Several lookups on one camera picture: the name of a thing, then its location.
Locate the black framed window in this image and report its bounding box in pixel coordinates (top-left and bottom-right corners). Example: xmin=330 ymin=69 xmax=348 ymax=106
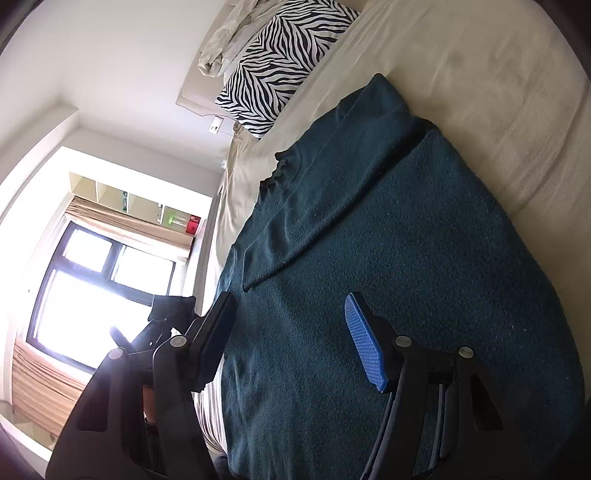
xmin=25 ymin=220 xmax=197 ymax=374

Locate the zebra print pillow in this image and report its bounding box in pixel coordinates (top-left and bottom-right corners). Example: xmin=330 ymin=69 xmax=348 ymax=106
xmin=215 ymin=0 xmax=362 ymax=139

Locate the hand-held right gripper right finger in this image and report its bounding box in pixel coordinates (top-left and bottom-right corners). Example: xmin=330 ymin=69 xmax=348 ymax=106
xmin=344 ymin=292 xmax=532 ymax=480

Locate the teal knit sweater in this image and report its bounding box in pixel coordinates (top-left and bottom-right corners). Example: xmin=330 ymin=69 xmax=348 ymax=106
xmin=213 ymin=73 xmax=585 ymax=480

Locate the beige headboard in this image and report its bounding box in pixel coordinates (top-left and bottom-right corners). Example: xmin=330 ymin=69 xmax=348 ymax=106
xmin=177 ymin=0 xmax=241 ymax=117

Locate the white cubby shelf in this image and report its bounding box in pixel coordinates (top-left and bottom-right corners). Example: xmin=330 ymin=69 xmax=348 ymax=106
xmin=68 ymin=172 xmax=204 ymax=236

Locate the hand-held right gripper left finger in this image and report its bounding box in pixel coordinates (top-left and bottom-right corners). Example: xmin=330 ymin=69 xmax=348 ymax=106
xmin=45 ymin=291 xmax=238 ymax=480

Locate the beige curtain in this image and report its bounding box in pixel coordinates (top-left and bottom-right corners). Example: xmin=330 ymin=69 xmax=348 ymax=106
xmin=10 ymin=339 xmax=93 ymax=437
xmin=65 ymin=196 xmax=194 ymax=260

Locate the crumpled cream cloth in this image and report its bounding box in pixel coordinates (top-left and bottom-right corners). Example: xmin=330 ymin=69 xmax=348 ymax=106
xmin=198 ymin=0 xmax=278 ymax=77

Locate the bed with beige sheet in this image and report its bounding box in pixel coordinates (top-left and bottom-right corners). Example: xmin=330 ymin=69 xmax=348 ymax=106
xmin=194 ymin=0 xmax=591 ymax=480

